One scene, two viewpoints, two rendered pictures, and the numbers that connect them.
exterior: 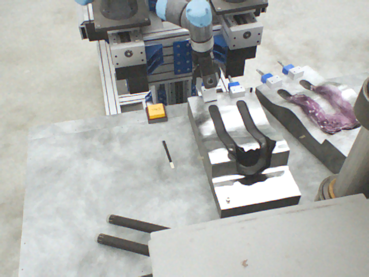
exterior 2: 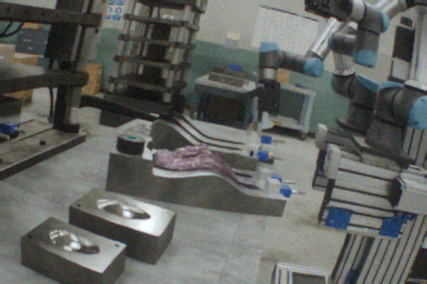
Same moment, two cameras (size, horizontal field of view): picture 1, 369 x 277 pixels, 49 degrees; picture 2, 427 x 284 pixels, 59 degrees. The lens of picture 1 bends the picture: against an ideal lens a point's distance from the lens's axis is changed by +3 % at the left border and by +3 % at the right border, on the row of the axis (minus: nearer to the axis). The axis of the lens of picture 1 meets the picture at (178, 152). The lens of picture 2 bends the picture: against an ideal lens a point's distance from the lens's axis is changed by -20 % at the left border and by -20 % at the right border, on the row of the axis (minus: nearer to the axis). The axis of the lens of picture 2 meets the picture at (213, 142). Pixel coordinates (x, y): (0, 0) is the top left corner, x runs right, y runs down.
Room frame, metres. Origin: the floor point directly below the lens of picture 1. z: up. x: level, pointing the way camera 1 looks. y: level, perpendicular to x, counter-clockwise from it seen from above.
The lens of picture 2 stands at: (1.45, -1.77, 1.22)
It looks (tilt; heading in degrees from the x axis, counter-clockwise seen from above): 12 degrees down; 106
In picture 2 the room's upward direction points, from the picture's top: 12 degrees clockwise
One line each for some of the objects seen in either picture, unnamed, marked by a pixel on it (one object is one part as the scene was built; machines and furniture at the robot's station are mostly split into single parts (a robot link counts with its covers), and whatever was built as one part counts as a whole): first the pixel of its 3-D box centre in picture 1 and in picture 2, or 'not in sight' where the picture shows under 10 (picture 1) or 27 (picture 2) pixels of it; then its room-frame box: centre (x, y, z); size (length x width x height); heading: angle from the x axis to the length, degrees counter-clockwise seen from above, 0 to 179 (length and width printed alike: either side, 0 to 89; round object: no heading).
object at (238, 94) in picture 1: (233, 86); (265, 155); (1.20, -0.23, 0.89); 0.13 x 0.05 x 0.05; 9
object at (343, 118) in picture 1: (325, 103); (197, 158); (1.06, -0.55, 0.90); 0.26 x 0.18 x 0.08; 26
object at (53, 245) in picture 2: not in sight; (72, 255); (1.07, -1.21, 0.83); 0.17 x 0.13 x 0.06; 9
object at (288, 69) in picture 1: (287, 69); (286, 191); (1.33, -0.47, 0.86); 0.13 x 0.05 x 0.05; 26
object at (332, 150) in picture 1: (324, 112); (193, 173); (1.06, -0.55, 0.86); 0.50 x 0.26 x 0.11; 26
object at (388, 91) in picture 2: not in sight; (393, 101); (1.62, -0.28, 1.20); 0.13 x 0.12 x 0.14; 126
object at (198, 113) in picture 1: (237, 142); (192, 140); (0.92, -0.21, 0.87); 0.50 x 0.26 x 0.14; 9
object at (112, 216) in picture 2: not in sight; (121, 224); (1.07, -1.00, 0.84); 0.20 x 0.15 x 0.07; 9
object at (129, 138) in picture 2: not in sight; (131, 144); (0.92, -0.71, 0.93); 0.08 x 0.08 x 0.04
